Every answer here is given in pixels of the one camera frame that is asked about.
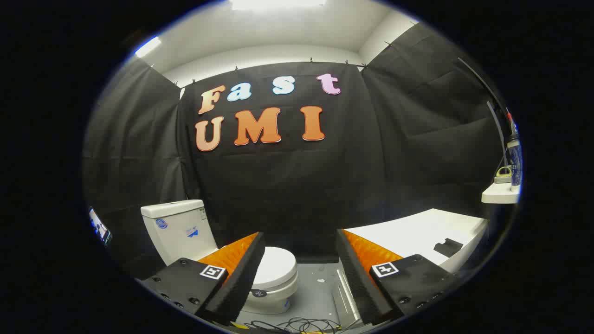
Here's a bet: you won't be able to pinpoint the clear bottle red cap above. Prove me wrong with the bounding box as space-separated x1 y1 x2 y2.
505 108 519 142

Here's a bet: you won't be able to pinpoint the black curved rod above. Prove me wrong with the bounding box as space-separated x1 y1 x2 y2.
457 57 511 140

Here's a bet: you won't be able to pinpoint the blue spray can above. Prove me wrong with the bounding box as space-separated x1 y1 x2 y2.
507 139 523 192

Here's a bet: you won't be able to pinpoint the white wall shelf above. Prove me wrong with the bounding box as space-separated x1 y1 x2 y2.
481 182 520 205

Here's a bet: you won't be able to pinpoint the black backdrop cloth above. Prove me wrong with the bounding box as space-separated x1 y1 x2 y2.
83 22 516 279

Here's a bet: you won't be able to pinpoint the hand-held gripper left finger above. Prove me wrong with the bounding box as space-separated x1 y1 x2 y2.
139 232 266 326

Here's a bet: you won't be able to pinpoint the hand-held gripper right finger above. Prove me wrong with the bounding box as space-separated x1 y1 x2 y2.
337 229 458 325

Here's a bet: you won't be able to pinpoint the white toilet lid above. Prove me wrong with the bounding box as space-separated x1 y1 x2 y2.
253 247 298 297

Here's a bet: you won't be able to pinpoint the black floor cables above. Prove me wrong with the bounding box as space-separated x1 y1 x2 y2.
241 317 344 334

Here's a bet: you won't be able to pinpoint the white drawer cabinet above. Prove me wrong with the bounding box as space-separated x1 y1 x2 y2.
332 208 489 328

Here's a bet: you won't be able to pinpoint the ceiling light panel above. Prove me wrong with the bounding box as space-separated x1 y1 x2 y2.
135 36 162 58
230 0 328 11

